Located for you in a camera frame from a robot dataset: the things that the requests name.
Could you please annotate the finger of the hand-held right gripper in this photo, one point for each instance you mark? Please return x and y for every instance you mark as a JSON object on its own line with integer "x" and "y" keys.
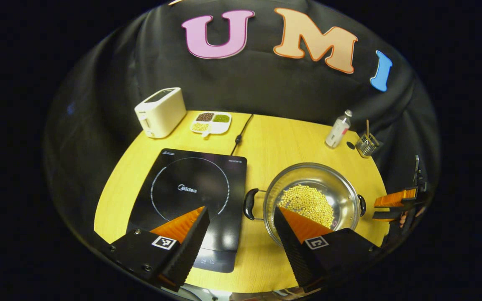
{"x": 396, "y": 198}
{"x": 387, "y": 215}

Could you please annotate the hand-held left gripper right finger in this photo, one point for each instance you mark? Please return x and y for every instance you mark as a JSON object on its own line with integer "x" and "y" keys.
{"x": 293, "y": 248}

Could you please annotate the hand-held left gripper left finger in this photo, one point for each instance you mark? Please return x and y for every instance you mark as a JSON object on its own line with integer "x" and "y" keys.
{"x": 193, "y": 242}

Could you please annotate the pile of yellow soybeans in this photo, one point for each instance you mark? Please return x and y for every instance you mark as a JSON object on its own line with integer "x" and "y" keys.
{"x": 308, "y": 202}

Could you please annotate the black induction cooktop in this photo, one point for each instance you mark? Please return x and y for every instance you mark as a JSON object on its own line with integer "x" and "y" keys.
{"x": 191, "y": 188}

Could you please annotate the black clamp stand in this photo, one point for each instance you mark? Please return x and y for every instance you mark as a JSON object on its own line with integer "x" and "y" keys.
{"x": 417, "y": 169}

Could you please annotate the clear glass container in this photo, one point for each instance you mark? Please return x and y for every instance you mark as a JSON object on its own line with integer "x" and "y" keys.
{"x": 367, "y": 146}

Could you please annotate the small black cap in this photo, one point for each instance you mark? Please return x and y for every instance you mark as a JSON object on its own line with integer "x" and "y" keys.
{"x": 351, "y": 145}

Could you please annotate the thin wooden stick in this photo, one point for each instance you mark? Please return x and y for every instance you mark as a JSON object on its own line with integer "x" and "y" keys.
{"x": 367, "y": 127}

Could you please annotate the clear plastic bottle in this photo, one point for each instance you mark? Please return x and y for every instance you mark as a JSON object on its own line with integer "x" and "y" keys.
{"x": 338, "y": 130}

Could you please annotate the white divided bean dish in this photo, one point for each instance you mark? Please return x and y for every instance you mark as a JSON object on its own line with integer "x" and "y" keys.
{"x": 211, "y": 122}

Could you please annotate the white toaster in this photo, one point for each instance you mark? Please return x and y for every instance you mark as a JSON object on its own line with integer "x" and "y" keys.
{"x": 161, "y": 113}

